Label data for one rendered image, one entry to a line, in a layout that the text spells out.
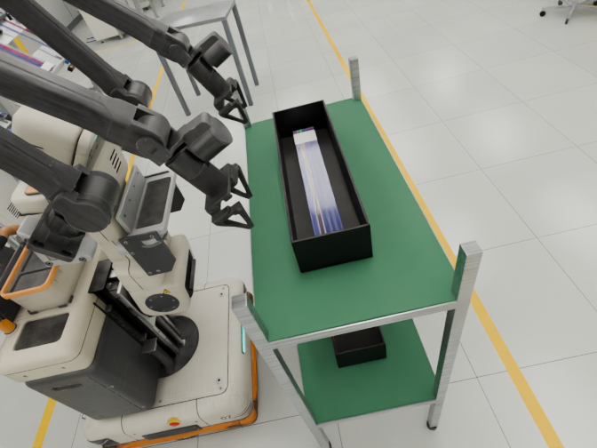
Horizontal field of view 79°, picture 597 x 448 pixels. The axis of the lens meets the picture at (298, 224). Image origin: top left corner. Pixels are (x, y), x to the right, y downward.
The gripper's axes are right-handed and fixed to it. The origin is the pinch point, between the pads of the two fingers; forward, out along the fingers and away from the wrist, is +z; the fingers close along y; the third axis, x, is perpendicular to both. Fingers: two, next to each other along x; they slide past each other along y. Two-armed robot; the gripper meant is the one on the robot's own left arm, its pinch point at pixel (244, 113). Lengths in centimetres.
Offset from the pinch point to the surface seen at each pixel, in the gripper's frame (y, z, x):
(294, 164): -9.1, 19.1, -2.8
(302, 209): -29.8, 19.1, -2.4
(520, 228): 19, 153, -56
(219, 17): 231, 15, 36
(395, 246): -48, 29, -19
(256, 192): -16.7, 14.4, 9.5
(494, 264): 1, 143, -36
